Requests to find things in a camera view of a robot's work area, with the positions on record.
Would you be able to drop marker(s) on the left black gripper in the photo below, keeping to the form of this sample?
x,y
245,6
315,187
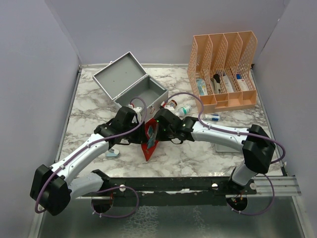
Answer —
x,y
140,137

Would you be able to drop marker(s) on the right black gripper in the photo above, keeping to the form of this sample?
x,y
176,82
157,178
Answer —
x,y
162,137

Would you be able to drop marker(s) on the teal bandage roll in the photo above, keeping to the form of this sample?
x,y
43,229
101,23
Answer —
x,y
150,143

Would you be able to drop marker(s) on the red first aid pouch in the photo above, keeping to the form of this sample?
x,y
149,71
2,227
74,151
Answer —
x,y
151,129

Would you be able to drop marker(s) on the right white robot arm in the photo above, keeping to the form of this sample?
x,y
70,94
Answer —
x,y
255,145

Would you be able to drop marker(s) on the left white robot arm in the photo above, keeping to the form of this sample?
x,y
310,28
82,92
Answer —
x,y
51,185

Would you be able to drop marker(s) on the brown medicine bottle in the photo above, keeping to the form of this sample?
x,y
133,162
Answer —
x,y
172,103

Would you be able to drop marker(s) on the teal medicine box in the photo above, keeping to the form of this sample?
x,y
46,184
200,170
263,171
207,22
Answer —
x,y
201,85

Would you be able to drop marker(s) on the white medicine box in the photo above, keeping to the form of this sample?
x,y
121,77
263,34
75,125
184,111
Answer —
x,y
228,84

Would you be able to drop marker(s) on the red blue medicine box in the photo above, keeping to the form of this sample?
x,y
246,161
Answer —
x,y
241,81

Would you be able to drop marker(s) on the white green bottle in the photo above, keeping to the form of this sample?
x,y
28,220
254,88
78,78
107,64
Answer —
x,y
184,110

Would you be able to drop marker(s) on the silver metal case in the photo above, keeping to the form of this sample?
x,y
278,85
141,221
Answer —
x,y
125,80

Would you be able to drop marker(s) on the white blue bandage roll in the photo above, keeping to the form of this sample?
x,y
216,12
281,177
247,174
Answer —
x,y
211,117

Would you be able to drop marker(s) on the grey plastic tray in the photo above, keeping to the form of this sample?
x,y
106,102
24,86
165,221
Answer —
x,y
224,149

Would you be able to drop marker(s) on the black white thermometer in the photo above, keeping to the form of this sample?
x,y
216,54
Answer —
x,y
216,83

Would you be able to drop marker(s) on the peach file organizer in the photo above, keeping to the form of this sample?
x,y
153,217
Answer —
x,y
224,54

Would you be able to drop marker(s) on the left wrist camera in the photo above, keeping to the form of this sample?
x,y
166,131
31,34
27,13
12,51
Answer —
x,y
136,110

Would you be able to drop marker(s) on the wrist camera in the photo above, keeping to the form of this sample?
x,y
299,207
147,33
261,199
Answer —
x,y
136,110
169,107

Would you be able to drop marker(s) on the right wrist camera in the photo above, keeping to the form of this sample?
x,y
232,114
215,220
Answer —
x,y
169,107

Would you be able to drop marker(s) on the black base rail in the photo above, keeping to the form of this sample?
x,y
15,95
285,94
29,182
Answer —
x,y
164,191

